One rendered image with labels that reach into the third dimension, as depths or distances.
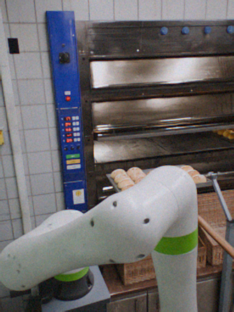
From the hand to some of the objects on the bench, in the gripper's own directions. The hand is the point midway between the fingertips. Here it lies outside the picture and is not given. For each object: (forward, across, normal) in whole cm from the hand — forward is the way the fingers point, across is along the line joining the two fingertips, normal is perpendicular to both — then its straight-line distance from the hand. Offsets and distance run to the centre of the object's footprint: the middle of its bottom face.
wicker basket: (+62, +61, -129) cm, 156 cm away
